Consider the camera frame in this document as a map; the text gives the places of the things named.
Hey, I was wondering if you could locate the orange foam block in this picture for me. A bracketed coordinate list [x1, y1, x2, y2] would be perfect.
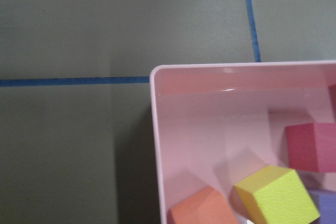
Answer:
[167, 186, 238, 224]

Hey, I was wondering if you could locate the yellow foam block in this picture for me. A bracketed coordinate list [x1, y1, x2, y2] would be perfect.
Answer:
[234, 165, 320, 223]

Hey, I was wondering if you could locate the pink foam block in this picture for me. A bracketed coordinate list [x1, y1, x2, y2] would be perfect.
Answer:
[285, 122, 335, 173]

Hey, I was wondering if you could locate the purple foam block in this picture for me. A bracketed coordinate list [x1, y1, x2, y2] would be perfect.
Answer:
[308, 189, 335, 224]

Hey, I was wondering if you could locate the pink plastic bin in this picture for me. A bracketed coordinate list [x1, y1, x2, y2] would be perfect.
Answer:
[150, 60, 335, 223]

